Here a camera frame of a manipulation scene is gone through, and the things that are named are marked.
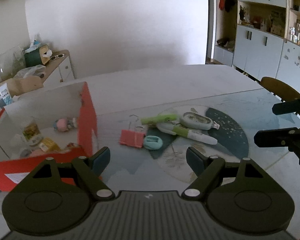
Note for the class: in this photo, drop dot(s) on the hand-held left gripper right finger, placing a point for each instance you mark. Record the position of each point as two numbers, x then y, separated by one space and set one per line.
193 158

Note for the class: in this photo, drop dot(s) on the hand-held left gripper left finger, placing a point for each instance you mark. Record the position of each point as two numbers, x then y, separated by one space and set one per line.
100 158

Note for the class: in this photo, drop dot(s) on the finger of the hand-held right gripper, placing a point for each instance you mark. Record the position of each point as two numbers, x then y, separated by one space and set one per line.
287 107
270 138

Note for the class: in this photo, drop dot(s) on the green white pen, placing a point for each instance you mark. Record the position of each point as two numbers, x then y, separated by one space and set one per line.
187 132

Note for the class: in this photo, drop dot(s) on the pink binder clip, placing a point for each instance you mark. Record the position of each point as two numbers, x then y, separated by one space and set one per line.
131 138

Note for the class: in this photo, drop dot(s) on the grey-green correction tape dispenser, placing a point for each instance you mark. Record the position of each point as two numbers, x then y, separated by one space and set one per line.
197 120

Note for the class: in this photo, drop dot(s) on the red cardboard box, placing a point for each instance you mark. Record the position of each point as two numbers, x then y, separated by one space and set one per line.
88 120

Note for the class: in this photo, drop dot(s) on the teal round case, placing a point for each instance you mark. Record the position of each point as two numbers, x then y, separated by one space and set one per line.
152 143

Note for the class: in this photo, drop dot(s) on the pink plush toy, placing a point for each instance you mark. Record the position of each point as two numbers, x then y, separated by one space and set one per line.
63 124

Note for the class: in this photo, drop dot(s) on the small yellow box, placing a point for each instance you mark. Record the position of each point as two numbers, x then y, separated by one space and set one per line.
50 145

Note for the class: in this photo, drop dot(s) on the green highlighter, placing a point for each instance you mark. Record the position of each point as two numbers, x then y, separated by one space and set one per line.
158 119

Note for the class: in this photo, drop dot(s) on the green labelled can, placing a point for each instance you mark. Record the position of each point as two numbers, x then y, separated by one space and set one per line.
33 133

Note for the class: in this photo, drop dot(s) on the round printed turntable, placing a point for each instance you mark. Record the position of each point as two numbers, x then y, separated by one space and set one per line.
230 130

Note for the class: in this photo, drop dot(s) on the row of small bottles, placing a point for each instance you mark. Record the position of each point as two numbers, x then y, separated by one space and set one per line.
298 35

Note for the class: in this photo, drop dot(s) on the dark clutter heap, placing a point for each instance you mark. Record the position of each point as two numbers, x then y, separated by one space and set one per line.
225 43

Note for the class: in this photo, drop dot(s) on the row of shelf ornaments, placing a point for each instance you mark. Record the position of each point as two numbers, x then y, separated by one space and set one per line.
262 21

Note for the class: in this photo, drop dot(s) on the white sideboard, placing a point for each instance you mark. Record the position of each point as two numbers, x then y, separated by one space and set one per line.
62 71

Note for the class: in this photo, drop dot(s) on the brown paper bag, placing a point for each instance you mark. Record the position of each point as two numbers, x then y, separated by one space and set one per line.
20 86

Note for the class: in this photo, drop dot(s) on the white sunglasses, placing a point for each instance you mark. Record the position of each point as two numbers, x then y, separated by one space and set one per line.
57 57

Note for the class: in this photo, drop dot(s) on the clear plastic bag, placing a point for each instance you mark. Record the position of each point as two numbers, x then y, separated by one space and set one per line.
31 71

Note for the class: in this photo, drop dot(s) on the white tube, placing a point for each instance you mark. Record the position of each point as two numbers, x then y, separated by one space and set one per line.
5 96

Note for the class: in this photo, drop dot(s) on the wooden tissue box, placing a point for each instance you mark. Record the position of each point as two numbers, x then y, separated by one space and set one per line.
45 53

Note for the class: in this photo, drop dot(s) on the dark hanging cap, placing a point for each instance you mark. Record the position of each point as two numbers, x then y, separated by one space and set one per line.
230 3

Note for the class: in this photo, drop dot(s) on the green tissue box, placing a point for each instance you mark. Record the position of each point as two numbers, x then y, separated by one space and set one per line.
33 58

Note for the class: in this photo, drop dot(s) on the red hanging cap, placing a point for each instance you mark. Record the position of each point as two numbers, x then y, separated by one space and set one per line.
222 2

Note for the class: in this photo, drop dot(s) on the glass bowl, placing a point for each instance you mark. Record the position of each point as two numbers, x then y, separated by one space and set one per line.
8 62

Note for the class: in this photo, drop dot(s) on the white wall cabinet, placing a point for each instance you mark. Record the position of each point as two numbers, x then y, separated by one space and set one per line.
257 47

